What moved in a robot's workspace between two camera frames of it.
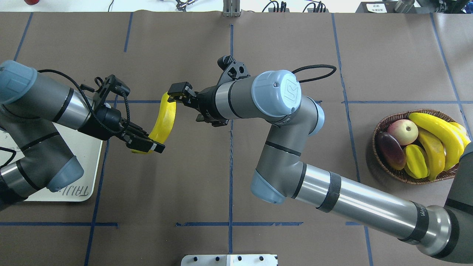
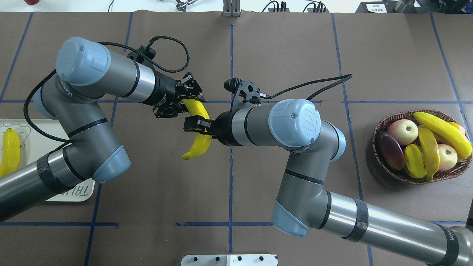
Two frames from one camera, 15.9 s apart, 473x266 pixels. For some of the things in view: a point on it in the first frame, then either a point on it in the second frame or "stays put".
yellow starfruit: [417, 165] stays put
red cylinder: [31, 2] stays put
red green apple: [405, 131] stays put
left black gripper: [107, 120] → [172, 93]
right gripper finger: [183, 98] → [196, 128]
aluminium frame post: [231, 8] stays put
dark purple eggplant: [391, 150] stays put
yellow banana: [164, 126] → [11, 155]
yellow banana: [452, 145] → [204, 139]
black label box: [377, 7] stays put
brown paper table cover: [196, 197] stays put
